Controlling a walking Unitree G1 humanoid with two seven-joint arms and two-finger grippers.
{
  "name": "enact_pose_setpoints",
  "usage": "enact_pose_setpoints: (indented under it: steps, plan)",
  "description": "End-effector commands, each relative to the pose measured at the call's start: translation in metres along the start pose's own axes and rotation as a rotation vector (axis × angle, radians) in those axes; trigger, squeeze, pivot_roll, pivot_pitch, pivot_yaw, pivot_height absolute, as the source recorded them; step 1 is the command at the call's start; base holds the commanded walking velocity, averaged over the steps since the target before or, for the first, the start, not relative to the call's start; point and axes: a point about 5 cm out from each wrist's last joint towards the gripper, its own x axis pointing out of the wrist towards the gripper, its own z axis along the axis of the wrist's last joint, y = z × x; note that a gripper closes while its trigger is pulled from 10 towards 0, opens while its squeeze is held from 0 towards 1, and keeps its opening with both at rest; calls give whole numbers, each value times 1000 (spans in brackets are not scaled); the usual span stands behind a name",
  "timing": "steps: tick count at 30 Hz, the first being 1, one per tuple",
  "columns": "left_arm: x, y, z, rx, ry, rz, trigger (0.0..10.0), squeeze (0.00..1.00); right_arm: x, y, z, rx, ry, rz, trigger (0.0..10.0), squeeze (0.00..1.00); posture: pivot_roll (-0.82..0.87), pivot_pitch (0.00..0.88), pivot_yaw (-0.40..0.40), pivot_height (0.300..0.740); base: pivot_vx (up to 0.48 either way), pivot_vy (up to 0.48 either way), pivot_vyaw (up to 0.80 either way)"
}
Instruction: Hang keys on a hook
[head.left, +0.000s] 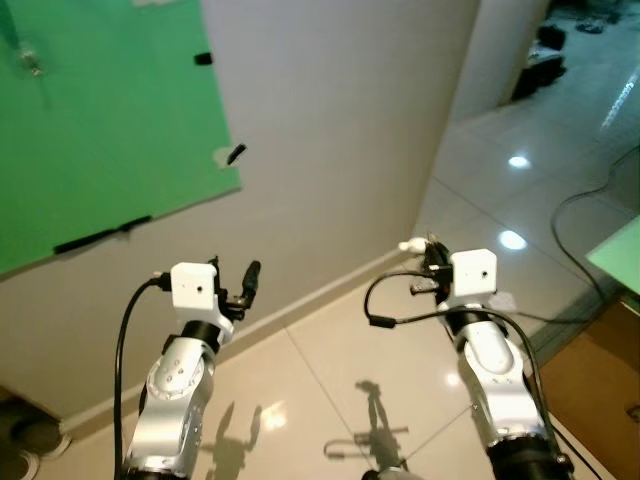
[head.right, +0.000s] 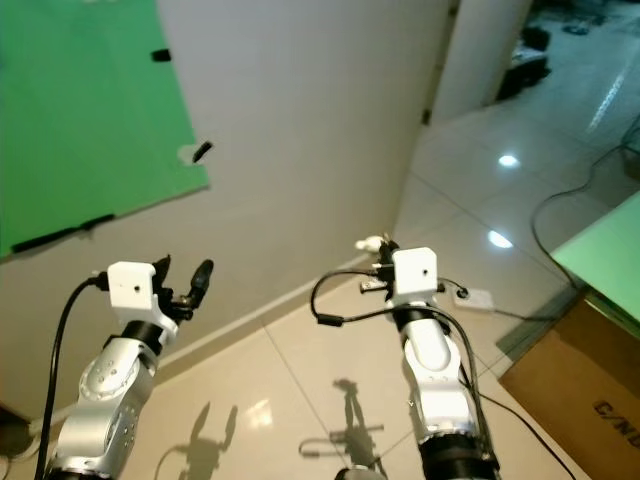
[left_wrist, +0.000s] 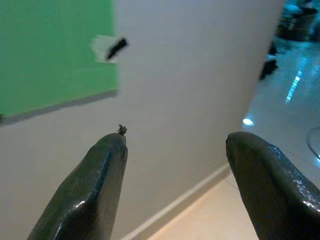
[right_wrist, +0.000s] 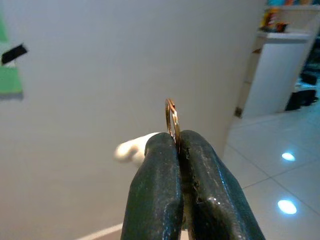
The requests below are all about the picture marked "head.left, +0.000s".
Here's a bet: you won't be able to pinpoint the black floor cable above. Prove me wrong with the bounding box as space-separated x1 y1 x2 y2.
549 148 640 303

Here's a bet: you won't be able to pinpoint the dark shoes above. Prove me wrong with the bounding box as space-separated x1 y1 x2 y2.
0 392 73 480

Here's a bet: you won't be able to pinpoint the black bag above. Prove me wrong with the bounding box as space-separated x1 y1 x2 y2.
510 25 568 103

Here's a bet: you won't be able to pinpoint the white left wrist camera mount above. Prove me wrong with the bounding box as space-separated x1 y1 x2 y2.
169 260 237 323

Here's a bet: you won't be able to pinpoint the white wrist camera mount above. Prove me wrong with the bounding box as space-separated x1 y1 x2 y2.
169 260 237 323
449 248 499 312

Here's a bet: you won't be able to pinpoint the long black tape strip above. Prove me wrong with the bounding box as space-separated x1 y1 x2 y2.
52 215 153 256

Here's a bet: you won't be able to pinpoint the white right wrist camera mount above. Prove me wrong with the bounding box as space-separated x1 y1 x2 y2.
449 248 499 312

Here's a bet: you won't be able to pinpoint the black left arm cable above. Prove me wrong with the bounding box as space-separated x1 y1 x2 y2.
112 274 177 480

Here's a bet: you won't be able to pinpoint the white power strip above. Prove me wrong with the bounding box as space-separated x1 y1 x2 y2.
487 290 522 310

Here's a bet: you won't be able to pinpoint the green corrugated table cover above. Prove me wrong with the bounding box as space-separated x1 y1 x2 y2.
586 214 640 297

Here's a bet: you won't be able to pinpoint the green wall board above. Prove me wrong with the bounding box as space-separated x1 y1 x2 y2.
0 0 244 279

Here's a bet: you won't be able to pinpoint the brown cardboard box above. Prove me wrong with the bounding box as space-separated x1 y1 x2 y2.
538 300 640 480

